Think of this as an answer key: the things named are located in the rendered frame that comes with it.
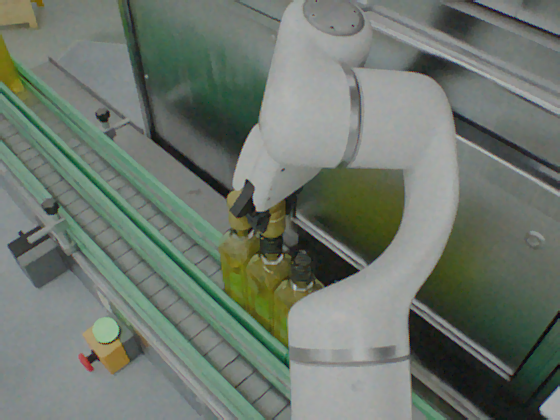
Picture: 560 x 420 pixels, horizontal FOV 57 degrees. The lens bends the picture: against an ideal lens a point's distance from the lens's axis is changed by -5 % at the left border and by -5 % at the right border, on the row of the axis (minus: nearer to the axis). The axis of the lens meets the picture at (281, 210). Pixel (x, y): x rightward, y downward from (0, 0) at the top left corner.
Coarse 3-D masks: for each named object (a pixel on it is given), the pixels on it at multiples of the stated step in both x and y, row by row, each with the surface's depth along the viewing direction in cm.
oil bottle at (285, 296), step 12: (288, 276) 70; (276, 288) 70; (288, 288) 68; (312, 288) 68; (276, 300) 70; (288, 300) 68; (276, 312) 73; (288, 312) 70; (276, 324) 75; (276, 336) 78; (288, 348) 77
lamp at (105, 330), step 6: (102, 318) 92; (108, 318) 92; (96, 324) 91; (102, 324) 91; (108, 324) 91; (114, 324) 92; (96, 330) 90; (102, 330) 90; (108, 330) 91; (114, 330) 91; (96, 336) 90; (102, 336) 90; (108, 336) 90; (114, 336) 91; (102, 342) 91; (108, 342) 91
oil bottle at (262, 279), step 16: (256, 256) 72; (288, 256) 72; (256, 272) 71; (272, 272) 70; (288, 272) 72; (256, 288) 74; (272, 288) 71; (256, 304) 77; (272, 304) 74; (256, 320) 81; (272, 320) 77
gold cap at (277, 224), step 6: (276, 204) 64; (282, 204) 64; (270, 210) 63; (276, 210) 63; (282, 210) 63; (276, 216) 63; (282, 216) 64; (270, 222) 64; (276, 222) 64; (282, 222) 65; (270, 228) 65; (276, 228) 65; (282, 228) 66; (264, 234) 66; (270, 234) 65; (276, 234) 66
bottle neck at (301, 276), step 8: (296, 256) 66; (304, 256) 66; (312, 256) 65; (296, 264) 64; (304, 264) 67; (312, 264) 64; (296, 272) 65; (304, 272) 65; (312, 272) 66; (296, 280) 66; (304, 280) 66; (312, 280) 67; (296, 288) 67; (304, 288) 67
